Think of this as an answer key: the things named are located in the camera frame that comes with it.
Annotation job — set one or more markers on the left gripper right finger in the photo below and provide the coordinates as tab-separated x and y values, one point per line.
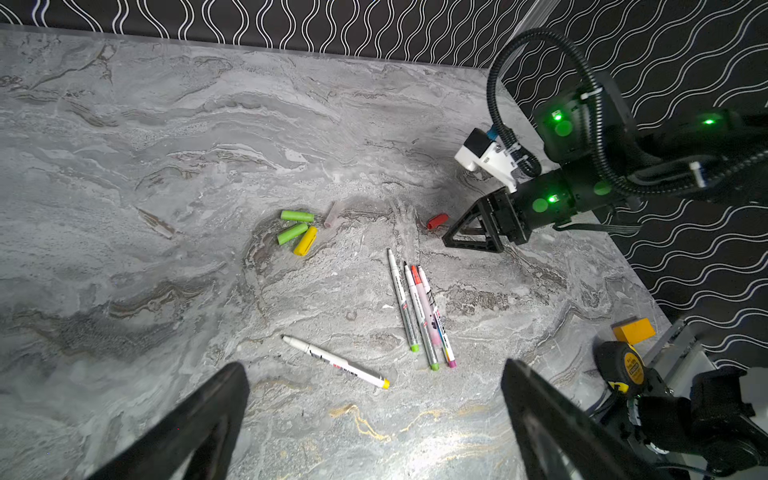
556	438

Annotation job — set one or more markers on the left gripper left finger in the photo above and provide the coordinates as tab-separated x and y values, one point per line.
201	433

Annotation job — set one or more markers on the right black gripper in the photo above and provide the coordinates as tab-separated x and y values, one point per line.
551	199

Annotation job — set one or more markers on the red pen cap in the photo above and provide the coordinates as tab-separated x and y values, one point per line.
437	221

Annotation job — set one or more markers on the pink pen red tip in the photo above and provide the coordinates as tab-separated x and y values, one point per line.
428	306

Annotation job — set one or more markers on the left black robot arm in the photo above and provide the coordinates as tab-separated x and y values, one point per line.
716	422

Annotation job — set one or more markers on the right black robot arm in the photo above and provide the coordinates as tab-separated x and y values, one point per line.
601	159

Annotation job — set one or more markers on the white pen magenta end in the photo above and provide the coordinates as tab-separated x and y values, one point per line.
438	320

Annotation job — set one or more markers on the white pen yellow end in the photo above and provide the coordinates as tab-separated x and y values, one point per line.
341	363

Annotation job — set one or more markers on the white pen light green end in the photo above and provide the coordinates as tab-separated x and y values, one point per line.
402	303

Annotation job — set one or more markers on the clear pink pen cap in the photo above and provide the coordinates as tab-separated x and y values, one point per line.
333	214

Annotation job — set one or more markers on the green pen cap upper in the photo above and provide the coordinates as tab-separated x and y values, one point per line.
297	216

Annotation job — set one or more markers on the green pen cap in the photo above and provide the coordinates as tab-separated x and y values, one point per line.
292	232
297	216

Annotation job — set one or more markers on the green pen cap lower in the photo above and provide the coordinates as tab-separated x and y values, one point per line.
292	232

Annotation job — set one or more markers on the yellow black tape measure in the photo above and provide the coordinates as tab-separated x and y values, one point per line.
621	367

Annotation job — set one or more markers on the yellow block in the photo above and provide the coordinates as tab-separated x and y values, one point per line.
633	331

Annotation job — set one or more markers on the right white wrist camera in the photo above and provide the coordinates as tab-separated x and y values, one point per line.
480	151

